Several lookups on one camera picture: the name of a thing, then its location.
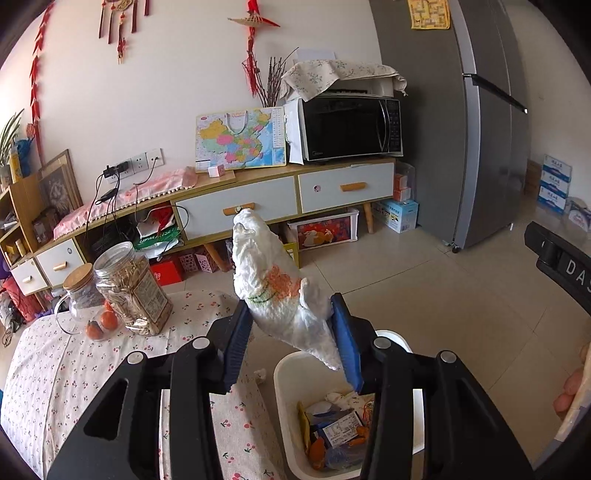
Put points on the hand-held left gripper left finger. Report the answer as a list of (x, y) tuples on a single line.
[(238, 355)]

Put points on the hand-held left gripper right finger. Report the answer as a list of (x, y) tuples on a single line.
[(348, 346)]

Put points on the white printed plastic bag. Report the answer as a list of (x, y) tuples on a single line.
[(277, 295)]

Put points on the red patterned snack packet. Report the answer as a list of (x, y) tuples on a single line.
[(366, 420)]

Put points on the white plastic bin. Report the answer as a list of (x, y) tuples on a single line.
[(288, 415)]

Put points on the blue white small box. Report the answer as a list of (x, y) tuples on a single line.
[(341, 429)]

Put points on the yellow snack wrapper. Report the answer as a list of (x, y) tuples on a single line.
[(304, 427)]

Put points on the small orange carrot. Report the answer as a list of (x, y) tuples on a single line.
[(358, 443)]

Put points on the clear plastic bottle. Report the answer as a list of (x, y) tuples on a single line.
[(344, 458)]

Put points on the large orange carrot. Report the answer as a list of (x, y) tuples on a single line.
[(317, 454)]

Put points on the person's right hand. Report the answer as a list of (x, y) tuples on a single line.
[(569, 394)]

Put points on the small crumpled tissue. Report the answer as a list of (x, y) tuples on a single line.
[(261, 374)]

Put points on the white red floor box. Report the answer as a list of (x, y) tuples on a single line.
[(579, 214)]

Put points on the white crumpled tissue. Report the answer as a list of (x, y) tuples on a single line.
[(339, 399)]

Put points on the blue white carton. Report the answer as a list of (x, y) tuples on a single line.
[(554, 182), (557, 164), (551, 201)]

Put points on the brown cardboard box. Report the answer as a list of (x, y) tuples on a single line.
[(532, 177)]

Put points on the pink patterned box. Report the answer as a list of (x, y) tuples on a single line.
[(201, 264)]

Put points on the yellow cardboard box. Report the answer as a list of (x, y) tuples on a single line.
[(292, 256)]

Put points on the red gift box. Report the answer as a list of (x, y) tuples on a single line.
[(166, 272)]

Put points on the white crate with rabbit picture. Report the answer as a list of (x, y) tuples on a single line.
[(325, 230)]

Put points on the clear plastic jar of seeds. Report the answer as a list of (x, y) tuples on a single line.
[(131, 290)]

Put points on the light blue printed box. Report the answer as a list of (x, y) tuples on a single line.
[(397, 217)]

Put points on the green bag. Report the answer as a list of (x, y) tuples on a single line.
[(157, 236)]

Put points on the white cabinet drawer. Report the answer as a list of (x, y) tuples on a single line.
[(207, 214), (374, 187), (27, 277), (62, 261)]

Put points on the glass pitcher with cork lid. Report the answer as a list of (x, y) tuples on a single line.
[(81, 295)]

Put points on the orange white boxes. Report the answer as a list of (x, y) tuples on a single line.
[(402, 187)]

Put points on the grey refrigerator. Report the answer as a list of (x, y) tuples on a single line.
[(438, 138)]

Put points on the long wooden cabinet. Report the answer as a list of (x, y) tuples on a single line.
[(258, 177)]

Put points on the cherry print tablecloth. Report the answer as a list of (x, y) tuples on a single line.
[(55, 369)]

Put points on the small pink white cube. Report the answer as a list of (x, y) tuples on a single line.
[(216, 171)]

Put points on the pink cloth runner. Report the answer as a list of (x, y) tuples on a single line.
[(157, 184)]

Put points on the colourful map bag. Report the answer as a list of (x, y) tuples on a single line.
[(240, 138)]

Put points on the black microwave oven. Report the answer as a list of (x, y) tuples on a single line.
[(346, 127)]

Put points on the framed picture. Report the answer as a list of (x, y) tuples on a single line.
[(60, 191)]

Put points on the wooden shelf unit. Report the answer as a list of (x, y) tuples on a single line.
[(23, 203)]

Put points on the floral cover cloth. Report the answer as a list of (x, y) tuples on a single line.
[(332, 74)]

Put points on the dried branches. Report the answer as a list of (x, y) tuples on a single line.
[(272, 83)]

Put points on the yellow patterned pot holder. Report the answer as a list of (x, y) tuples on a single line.
[(428, 14)]

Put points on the yellow bottle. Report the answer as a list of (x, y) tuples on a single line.
[(15, 166)]

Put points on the fan and red tassel decoration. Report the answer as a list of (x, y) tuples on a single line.
[(251, 46)]

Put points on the green potted plant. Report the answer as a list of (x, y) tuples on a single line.
[(9, 138)]

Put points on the white wall socket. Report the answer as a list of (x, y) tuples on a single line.
[(147, 161)]

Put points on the red knot wall hangings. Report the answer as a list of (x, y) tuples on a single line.
[(122, 23)]

